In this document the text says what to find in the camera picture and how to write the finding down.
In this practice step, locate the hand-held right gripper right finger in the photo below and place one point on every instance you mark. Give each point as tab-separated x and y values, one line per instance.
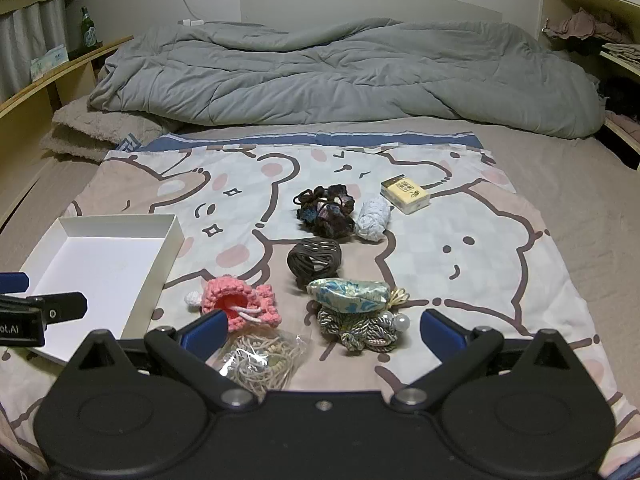
440	332

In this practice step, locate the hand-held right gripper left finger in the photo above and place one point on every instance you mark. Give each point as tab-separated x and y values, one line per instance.
212	327

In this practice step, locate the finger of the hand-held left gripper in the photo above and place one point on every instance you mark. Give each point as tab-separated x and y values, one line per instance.
12	282
60	305

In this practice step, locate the pink crochet scrunchie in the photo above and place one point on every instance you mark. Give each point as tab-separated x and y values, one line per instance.
225	295

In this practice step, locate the white cardboard box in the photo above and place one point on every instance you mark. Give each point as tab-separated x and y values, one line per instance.
100	270

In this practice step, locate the green floral scrunchie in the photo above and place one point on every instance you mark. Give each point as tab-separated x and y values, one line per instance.
345	295

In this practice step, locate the white speckled scrunchie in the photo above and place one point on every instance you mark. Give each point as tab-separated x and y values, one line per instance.
372	217

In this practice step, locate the yellow tissue packet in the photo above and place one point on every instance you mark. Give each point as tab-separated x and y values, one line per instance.
405	194

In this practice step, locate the dark blue patterned scrunchie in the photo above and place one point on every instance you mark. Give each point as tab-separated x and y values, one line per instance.
325	222

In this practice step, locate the wooden bedside shelf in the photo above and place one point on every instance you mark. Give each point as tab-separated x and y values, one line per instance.
30	125

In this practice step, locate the brown scrunchie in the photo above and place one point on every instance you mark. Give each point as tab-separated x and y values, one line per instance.
337	200

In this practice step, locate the beige fluffy blanket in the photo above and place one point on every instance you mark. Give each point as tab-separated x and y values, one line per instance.
95	127

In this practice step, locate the beige bed sheet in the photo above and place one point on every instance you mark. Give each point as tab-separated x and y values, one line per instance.
575	185

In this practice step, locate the pale green tissue pack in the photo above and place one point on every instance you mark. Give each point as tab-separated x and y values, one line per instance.
49	62

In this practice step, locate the grey curtain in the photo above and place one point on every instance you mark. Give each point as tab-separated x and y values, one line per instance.
30	45

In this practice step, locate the green glass bottle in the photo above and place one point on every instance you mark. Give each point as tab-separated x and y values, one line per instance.
89	32

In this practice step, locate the grey duvet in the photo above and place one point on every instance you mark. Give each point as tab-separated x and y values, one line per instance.
325	75

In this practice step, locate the pink fluffy cloth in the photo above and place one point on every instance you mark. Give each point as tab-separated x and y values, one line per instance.
625	125

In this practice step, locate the white charger plug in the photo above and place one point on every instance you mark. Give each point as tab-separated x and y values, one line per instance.
191	22

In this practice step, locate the folded beige cloth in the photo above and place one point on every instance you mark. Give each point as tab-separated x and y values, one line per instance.
622	52

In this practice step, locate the pink crumpled clothes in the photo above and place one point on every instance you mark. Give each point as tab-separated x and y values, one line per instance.
585	25

